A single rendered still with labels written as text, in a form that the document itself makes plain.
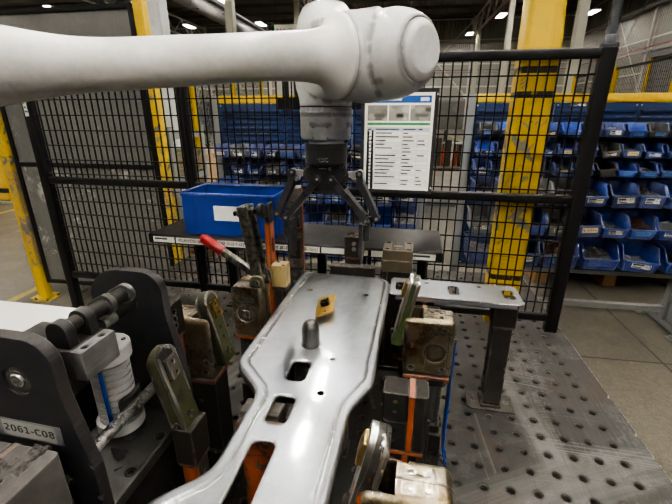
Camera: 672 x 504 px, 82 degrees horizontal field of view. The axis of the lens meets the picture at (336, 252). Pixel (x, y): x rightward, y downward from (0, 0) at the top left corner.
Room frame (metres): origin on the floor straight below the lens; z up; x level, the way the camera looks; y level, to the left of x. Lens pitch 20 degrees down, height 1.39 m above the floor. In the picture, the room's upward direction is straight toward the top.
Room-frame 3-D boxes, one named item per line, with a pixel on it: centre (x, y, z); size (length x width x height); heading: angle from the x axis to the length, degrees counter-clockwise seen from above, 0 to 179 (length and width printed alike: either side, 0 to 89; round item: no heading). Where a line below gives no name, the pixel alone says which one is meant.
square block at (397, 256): (0.96, -0.16, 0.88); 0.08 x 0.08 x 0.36; 78
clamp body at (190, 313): (0.59, 0.24, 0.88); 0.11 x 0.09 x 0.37; 78
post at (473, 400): (0.79, -0.38, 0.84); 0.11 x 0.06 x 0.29; 78
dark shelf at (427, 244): (1.18, 0.13, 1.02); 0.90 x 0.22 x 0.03; 78
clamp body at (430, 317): (0.62, -0.17, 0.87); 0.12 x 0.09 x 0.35; 78
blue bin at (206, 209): (1.22, 0.31, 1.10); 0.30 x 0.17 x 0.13; 79
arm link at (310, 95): (0.71, 0.01, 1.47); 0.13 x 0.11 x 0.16; 31
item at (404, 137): (1.24, -0.19, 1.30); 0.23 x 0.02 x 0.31; 78
